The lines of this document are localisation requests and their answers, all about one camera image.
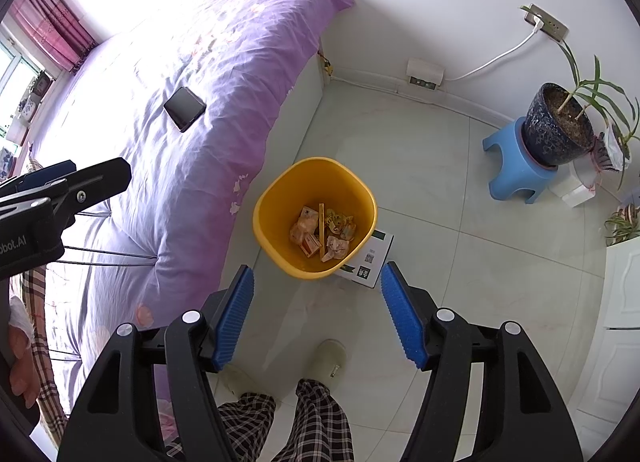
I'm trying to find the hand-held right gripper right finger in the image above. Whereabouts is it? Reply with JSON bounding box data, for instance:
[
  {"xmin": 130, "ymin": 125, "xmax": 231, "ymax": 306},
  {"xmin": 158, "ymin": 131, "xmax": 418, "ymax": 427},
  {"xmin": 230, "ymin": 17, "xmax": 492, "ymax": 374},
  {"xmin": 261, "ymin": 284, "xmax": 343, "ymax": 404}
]
[{"xmin": 380, "ymin": 262, "xmax": 583, "ymax": 462}]

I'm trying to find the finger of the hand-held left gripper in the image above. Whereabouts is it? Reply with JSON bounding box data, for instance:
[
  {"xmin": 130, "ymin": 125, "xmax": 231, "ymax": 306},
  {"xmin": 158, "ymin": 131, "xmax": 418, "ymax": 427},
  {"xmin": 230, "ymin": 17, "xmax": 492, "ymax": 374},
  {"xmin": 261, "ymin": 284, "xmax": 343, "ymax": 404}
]
[
  {"xmin": 0, "ymin": 160, "xmax": 77, "ymax": 198},
  {"xmin": 0, "ymin": 157, "xmax": 132, "ymax": 231}
]

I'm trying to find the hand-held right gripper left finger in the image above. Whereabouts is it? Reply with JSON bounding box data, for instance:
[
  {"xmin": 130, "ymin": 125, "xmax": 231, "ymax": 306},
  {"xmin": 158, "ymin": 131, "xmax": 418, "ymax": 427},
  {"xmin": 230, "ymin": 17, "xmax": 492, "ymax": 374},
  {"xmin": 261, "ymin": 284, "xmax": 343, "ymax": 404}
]
[{"xmin": 59, "ymin": 264, "xmax": 256, "ymax": 462}]

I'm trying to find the yellow plastic bin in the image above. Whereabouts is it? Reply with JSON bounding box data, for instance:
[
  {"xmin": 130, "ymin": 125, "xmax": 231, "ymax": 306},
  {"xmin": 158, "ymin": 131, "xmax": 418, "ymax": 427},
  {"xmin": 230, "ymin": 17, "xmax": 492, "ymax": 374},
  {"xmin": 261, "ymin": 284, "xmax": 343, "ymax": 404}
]
[{"xmin": 252, "ymin": 157, "xmax": 378, "ymax": 280}]

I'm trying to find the person's left hand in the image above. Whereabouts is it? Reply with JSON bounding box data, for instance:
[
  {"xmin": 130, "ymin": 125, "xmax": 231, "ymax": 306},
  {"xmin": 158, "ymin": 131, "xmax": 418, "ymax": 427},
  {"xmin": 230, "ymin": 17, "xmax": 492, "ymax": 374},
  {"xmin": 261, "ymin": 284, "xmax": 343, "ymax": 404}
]
[{"xmin": 7, "ymin": 294, "xmax": 46, "ymax": 408}]

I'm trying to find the grey slipper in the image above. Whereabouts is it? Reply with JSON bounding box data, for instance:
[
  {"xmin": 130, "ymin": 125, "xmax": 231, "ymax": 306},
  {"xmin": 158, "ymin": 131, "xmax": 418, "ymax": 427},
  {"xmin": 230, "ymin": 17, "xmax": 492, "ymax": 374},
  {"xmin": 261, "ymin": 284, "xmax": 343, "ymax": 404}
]
[
  {"xmin": 220, "ymin": 364, "xmax": 261, "ymax": 398},
  {"xmin": 305, "ymin": 339, "xmax": 348, "ymax": 383}
]

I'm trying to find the white leaflet on floor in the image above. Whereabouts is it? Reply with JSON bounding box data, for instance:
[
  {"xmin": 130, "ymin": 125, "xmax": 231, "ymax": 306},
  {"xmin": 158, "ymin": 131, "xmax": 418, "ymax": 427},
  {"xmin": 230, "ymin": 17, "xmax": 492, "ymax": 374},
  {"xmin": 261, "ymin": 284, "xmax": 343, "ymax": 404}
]
[{"xmin": 332, "ymin": 229, "xmax": 395, "ymax": 289}]

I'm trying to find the small dark plant pot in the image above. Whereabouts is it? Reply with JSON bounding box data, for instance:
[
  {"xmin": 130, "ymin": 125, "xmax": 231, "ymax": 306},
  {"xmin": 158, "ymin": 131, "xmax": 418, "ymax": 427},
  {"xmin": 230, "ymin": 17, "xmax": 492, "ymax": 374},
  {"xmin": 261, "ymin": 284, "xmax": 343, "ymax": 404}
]
[{"xmin": 29, "ymin": 71, "xmax": 53, "ymax": 98}]

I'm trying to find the green framed window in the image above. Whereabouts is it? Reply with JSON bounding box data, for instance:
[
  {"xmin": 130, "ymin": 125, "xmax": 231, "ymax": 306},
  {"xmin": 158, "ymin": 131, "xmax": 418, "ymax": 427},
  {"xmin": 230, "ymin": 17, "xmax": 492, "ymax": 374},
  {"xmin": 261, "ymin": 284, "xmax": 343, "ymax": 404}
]
[{"xmin": 0, "ymin": 27, "xmax": 56, "ymax": 143}]

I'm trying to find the black smartphone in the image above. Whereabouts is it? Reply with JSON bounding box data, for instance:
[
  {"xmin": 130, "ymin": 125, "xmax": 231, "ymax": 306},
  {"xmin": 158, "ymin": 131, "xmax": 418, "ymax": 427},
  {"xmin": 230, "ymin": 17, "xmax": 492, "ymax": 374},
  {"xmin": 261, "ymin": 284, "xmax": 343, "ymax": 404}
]
[{"xmin": 163, "ymin": 86, "xmax": 207, "ymax": 133}]

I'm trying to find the person's right leg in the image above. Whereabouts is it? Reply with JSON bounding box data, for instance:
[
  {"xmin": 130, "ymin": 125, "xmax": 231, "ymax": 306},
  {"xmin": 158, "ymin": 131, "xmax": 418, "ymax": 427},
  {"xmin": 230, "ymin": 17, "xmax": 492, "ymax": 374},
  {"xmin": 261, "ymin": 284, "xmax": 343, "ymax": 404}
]
[{"xmin": 272, "ymin": 378, "xmax": 353, "ymax": 462}]

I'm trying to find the pink curtain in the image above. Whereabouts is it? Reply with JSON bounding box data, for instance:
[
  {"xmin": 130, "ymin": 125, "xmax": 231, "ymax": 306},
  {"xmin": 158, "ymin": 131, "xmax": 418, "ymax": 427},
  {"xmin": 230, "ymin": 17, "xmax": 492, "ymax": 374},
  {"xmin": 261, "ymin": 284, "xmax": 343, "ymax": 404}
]
[{"xmin": 10, "ymin": 0, "xmax": 98, "ymax": 74}]

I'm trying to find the plaid cloth covered table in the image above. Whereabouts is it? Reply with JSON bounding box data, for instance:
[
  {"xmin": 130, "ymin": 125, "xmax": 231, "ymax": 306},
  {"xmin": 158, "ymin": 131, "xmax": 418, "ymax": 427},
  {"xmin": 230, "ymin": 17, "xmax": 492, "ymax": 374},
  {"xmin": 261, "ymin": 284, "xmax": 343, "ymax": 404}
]
[{"xmin": 10, "ymin": 157, "xmax": 68, "ymax": 430}]

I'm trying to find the bed with purple floral sheet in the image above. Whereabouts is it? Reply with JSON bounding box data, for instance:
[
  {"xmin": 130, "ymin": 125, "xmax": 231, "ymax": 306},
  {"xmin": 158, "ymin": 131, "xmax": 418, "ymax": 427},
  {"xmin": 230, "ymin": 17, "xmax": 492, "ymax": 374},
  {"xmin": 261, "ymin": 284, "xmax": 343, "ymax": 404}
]
[{"xmin": 25, "ymin": 0, "xmax": 356, "ymax": 403}]

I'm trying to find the blue plastic stool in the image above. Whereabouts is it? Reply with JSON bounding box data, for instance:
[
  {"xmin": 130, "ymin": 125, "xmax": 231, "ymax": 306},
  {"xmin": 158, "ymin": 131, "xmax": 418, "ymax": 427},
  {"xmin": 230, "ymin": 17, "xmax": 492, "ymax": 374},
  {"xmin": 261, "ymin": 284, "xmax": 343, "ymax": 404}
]
[{"xmin": 482, "ymin": 117, "xmax": 558, "ymax": 205}]

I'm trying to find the white cabinet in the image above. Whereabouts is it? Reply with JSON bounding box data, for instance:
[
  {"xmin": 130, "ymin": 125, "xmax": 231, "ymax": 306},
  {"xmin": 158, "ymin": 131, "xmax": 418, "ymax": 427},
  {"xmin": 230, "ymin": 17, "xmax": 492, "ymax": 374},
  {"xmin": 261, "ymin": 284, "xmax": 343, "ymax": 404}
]
[{"xmin": 575, "ymin": 242, "xmax": 640, "ymax": 443}]

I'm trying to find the white foam box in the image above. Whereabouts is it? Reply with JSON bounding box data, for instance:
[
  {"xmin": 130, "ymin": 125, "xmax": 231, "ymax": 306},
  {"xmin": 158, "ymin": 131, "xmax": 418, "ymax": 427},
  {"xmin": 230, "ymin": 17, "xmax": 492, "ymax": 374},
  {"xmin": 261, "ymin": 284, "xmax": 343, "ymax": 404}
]
[{"xmin": 549, "ymin": 159, "xmax": 600, "ymax": 208}]

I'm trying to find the large dark potted plant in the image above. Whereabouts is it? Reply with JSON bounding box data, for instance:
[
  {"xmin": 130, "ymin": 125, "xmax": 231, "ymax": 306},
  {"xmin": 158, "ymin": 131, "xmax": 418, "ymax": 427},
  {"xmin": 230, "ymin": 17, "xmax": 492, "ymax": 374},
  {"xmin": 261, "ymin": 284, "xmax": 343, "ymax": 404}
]
[{"xmin": 520, "ymin": 4, "xmax": 640, "ymax": 190}]

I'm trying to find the spider plant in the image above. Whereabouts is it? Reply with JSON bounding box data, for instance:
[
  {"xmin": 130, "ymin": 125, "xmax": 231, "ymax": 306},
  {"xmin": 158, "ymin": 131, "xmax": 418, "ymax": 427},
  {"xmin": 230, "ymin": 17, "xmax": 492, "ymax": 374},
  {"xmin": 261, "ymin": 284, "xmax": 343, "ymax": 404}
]
[{"xmin": 604, "ymin": 202, "xmax": 640, "ymax": 247}]

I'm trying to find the white baseboard socket box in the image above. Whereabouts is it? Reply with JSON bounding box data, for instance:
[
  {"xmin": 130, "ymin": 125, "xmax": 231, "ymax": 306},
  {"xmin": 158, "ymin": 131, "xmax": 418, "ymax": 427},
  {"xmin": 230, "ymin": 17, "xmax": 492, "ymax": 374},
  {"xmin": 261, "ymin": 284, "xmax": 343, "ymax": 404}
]
[{"xmin": 406, "ymin": 58, "xmax": 446, "ymax": 89}]

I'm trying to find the crumpled clear plastic wrap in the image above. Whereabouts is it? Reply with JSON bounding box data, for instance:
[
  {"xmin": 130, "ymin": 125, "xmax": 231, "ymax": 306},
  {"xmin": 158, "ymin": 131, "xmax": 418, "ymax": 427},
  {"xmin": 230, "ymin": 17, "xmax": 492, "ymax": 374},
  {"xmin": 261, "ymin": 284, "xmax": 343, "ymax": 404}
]
[{"xmin": 587, "ymin": 124, "xmax": 632, "ymax": 188}]

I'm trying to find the metal table leg frame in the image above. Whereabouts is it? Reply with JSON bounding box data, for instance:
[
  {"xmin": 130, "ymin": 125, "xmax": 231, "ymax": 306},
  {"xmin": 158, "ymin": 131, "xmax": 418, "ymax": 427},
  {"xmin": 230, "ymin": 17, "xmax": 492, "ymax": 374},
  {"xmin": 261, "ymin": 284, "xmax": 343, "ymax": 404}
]
[{"xmin": 47, "ymin": 212, "xmax": 158, "ymax": 268}]

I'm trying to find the wall socket plate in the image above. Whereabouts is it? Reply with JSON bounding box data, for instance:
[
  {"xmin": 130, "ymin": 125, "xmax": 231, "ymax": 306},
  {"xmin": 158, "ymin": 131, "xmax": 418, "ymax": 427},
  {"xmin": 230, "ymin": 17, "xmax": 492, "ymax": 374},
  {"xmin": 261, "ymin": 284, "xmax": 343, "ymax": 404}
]
[{"xmin": 520, "ymin": 3, "xmax": 569, "ymax": 41}]

